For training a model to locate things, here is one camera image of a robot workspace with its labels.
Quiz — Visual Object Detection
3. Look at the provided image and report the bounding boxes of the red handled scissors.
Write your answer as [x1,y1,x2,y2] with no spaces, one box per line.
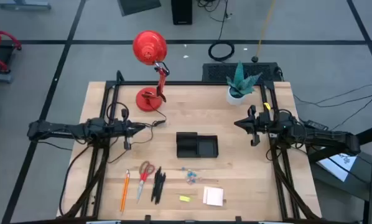
[136,161,156,203]

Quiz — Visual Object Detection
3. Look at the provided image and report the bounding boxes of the green plant in white pot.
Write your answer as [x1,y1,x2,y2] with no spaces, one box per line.
[225,60,263,106]

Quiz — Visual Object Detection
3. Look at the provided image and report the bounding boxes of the black power adapter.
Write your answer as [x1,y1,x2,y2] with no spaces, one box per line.
[304,119,329,131]

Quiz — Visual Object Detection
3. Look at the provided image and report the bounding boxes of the black pen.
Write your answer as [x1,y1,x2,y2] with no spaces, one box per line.
[151,167,162,202]
[156,172,167,205]
[153,170,165,205]

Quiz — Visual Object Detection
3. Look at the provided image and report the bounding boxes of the black aluminium table frame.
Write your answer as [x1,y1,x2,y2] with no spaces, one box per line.
[60,70,323,224]

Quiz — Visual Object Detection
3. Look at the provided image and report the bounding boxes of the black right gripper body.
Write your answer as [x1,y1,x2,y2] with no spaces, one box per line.
[247,105,269,147]

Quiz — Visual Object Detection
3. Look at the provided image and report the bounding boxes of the black vented case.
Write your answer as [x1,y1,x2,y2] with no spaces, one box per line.
[202,62,283,83]

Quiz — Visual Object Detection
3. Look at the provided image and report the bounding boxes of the coiled black cable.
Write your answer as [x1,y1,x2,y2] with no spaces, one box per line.
[208,0,236,62]

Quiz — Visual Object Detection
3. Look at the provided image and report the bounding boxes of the black lamp power cord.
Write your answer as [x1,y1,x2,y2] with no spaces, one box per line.
[106,101,168,164]

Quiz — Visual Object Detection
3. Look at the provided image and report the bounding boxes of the black floor cable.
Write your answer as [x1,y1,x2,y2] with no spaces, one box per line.
[293,80,372,105]
[294,90,372,108]
[330,92,372,131]

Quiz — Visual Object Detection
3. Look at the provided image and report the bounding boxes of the pink sticky note pad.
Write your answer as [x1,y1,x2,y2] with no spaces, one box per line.
[202,185,225,207]

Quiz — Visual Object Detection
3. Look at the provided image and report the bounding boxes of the white printed paper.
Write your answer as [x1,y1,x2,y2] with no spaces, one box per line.
[316,152,358,183]

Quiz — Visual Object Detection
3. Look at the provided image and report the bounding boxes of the grey metal stand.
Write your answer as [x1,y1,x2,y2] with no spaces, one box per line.
[0,0,52,11]

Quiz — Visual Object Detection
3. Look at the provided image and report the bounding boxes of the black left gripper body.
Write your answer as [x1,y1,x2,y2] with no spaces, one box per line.
[113,108,136,150]

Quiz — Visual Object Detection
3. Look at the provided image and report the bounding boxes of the yellow cable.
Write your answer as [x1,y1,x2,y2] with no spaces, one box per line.
[250,0,277,63]

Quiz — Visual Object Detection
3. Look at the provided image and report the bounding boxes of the red desk lamp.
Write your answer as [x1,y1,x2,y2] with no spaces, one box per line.
[132,30,169,113]

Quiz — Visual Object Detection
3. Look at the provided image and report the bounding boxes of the black flat panel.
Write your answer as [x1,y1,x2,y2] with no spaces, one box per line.
[116,0,162,17]

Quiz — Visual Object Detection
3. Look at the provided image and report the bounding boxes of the black mesh desk organizer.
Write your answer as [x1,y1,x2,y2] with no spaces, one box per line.
[175,131,220,159]

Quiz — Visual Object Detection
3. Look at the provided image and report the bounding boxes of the black computer tower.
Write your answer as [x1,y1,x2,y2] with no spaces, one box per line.
[170,0,193,26]

